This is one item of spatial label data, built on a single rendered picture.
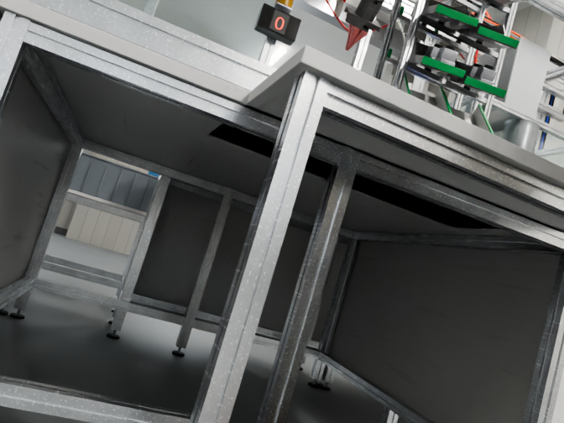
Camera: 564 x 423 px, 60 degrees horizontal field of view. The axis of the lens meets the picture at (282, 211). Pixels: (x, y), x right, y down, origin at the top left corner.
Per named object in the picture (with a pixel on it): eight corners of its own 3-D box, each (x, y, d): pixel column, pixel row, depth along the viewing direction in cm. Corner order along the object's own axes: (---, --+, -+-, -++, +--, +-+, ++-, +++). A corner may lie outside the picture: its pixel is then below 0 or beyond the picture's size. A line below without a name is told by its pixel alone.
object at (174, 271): (487, 426, 286) (521, 283, 295) (105, 337, 223) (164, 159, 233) (446, 404, 321) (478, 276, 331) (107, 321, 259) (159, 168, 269)
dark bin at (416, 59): (462, 79, 140) (473, 53, 138) (420, 64, 139) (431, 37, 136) (433, 72, 167) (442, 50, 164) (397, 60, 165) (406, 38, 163)
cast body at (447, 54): (451, 73, 140) (462, 49, 138) (437, 68, 139) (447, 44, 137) (441, 71, 148) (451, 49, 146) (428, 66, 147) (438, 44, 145)
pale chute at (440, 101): (449, 143, 136) (457, 130, 133) (405, 128, 135) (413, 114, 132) (435, 99, 158) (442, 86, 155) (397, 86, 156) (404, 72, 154)
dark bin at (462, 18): (476, 28, 142) (488, 2, 140) (435, 13, 140) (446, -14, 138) (445, 29, 168) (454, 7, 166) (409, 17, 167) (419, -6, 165)
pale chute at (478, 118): (492, 161, 140) (501, 148, 137) (450, 147, 139) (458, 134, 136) (472, 116, 162) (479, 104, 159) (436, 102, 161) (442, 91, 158)
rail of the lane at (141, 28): (403, 164, 123) (414, 123, 124) (29, 15, 98) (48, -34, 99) (391, 166, 128) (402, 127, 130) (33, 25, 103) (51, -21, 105)
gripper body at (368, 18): (342, 12, 137) (356, -14, 133) (373, 27, 140) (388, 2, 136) (346, 18, 132) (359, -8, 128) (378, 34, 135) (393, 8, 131)
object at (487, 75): (490, 92, 144) (501, 69, 142) (477, 87, 144) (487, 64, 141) (479, 90, 152) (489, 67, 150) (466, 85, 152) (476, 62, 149)
